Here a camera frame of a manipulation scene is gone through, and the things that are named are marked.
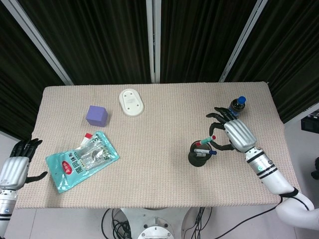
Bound black floor object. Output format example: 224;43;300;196
311;156;319;180

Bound cola bottle blue label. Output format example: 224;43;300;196
228;96;247;118

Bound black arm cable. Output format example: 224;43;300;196
205;187;310;239

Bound black cable bundle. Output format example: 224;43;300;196
101;207;133;239

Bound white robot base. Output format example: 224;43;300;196
116;207;195;239

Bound black equipment box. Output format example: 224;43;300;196
301;115;319;133

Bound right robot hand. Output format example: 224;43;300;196
206;107;258;153

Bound purple foam cube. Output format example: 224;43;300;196
85;105;109;128

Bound black curtain panel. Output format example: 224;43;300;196
17;0;153;86
159;0;258;83
225;0;319;123
0;0;66;141

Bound blue capped white marker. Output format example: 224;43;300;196
193;148;217;155

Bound black mesh pen holder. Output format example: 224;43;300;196
187;140;213;168

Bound white oval plastic device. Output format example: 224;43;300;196
118;88;146;117

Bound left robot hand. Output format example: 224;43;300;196
0;138;48;192

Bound teal snack packet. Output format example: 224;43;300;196
45;130;120;195

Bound beige woven table cloth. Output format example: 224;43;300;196
13;81;300;210

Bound teal marker pen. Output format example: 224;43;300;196
199;135;217;145

